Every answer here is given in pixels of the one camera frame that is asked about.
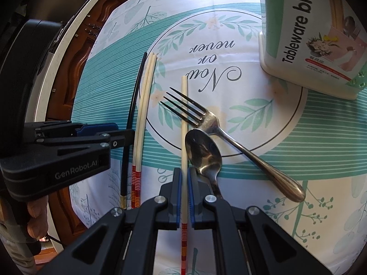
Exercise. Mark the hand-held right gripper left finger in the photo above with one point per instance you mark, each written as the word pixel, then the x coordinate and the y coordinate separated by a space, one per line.
pixel 179 200

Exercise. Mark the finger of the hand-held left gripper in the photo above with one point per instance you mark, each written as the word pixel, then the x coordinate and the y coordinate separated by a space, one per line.
pixel 120 140
pixel 97 129

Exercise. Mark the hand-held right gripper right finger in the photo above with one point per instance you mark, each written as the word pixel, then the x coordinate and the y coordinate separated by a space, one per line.
pixel 191 200

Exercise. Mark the black chopstick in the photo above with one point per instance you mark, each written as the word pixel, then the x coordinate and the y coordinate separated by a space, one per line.
pixel 134 100

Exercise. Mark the metal spoon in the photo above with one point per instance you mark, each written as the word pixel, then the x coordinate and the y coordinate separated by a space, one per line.
pixel 203 151

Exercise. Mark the metal fork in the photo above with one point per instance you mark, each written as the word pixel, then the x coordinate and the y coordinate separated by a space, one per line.
pixel 209 120

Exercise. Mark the green plastic utensil holder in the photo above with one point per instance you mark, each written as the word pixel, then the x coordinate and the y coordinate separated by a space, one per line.
pixel 286 20

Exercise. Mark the person's left forearm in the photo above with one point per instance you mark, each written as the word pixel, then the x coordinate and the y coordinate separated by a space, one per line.
pixel 14 243

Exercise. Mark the person's left hand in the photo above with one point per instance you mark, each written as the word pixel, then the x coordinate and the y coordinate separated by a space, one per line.
pixel 37 217

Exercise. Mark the brown wooden kitchen cabinets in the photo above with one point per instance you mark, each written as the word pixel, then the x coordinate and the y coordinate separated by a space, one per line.
pixel 86 54

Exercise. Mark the leaf print tablecloth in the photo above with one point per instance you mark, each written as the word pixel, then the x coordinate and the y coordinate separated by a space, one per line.
pixel 258 154

